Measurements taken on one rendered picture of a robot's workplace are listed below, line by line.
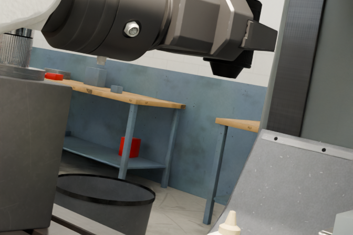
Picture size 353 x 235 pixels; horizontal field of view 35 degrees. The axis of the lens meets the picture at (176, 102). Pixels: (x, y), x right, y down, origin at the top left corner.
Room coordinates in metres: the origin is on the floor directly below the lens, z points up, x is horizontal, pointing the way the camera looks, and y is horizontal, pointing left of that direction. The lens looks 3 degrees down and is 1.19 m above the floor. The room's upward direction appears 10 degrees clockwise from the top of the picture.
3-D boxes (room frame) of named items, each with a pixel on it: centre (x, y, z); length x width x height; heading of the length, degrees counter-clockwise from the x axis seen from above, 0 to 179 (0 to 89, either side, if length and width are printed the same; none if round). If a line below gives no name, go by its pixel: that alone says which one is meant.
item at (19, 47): (0.72, 0.22, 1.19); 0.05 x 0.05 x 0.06
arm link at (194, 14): (0.49, 0.03, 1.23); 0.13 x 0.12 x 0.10; 37
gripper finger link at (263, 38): (0.52, -0.06, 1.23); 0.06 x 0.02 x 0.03; 127
